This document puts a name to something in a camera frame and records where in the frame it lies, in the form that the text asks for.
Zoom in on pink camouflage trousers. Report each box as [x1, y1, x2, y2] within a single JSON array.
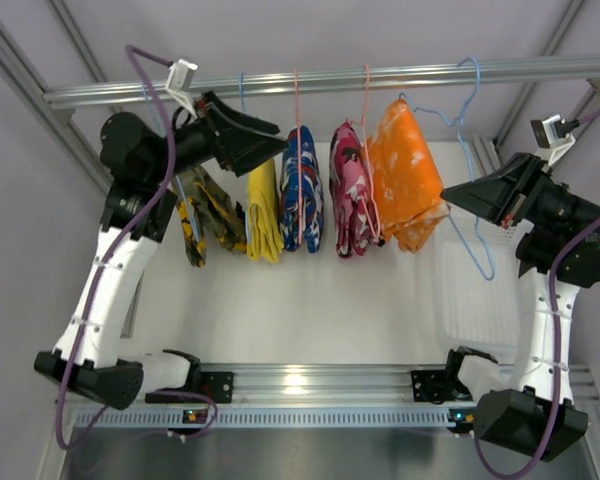
[[329, 122, 381, 258]]

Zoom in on blue camouflage trousers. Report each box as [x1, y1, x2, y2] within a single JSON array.
[[279, 125, 325, 254]]

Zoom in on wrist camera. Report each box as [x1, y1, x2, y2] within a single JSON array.
[[530, 114, 580, 167], [165, 59, 198, 93]]

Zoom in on blue wire hanger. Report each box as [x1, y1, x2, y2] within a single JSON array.
[[398, 56, 496, 282]]

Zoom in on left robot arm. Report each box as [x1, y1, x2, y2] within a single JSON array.
[[34, 91, 287, 410]]

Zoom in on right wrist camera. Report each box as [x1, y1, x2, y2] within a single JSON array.
[[530, 114, 580, 167]]

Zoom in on purple cable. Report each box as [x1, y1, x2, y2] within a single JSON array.
[[54, 44, 217, 449], [472, 103, 600, 477]]

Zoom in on aluminium hanging rail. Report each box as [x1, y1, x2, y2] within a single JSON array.
[[43, 53, 600, 111]]

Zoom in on grey slotted cable duct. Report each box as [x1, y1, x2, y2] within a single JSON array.
[[95, 406, 456, 429]]

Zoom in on left aluminium frame post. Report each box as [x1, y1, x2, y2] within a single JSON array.
[[0, 0, 154, 339]]

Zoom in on front aluminium rail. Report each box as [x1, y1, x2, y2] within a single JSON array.
[[59, 362, 600, 405]]

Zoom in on blue hanger with yellow trousers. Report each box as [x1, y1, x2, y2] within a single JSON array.
[[238, 71, 251, 245]]

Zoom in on yellow trousers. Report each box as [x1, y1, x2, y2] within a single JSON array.
[[245, 158, 284, 264]]

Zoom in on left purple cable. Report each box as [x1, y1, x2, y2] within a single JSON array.
[[54, 44, 217, 449]]

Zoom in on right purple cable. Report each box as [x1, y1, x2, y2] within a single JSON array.
[[472, 103, 600, 477]]

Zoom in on white plastic basket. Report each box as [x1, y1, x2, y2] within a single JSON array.
[[434, 208, 530, 363]]

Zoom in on blue hanger with camouflage trousers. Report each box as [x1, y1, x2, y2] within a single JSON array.
[[142, 85, 201, 243]]

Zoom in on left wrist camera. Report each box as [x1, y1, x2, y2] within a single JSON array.
[[165, 59, 198, 93]]

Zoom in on right aluminium frame post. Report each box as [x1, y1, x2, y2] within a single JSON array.
[[469, 1, 600, 174]]

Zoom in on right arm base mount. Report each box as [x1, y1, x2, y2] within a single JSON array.
[[410, 369, 453, 405]]

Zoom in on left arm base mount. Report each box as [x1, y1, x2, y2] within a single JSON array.
[[145, 370, 234, 404]]

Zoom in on orange trousers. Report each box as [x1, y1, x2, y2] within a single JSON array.
[[366, 98, 450, 253]]

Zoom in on green camouflage trousers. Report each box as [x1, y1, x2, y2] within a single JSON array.
[[172, 166, 247, 268]]

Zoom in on aluminium frame post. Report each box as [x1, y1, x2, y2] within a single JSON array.
[[469, 1, 600, 174], [0, 0, 154, 339]]

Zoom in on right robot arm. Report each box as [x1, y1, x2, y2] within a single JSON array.
[[442, 153, 600, 466]]

